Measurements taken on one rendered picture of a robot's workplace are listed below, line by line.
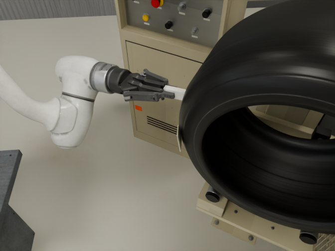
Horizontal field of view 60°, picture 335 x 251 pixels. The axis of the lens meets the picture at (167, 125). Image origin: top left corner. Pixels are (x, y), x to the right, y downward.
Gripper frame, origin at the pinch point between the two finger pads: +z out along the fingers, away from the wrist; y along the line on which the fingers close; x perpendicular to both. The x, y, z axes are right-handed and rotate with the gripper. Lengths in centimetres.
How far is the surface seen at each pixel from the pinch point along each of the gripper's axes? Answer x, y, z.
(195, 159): 10.7, -11.6, 9.6
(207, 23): 13, 62, -16
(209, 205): 34.6, -10.7, 12.4
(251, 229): 41.0, -10.1, 26.2
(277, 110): 22.6, 26.3, 23.7
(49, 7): 70, 165, -243
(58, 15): 81, 169, -238
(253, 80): -17.5, -11.2, 22.3
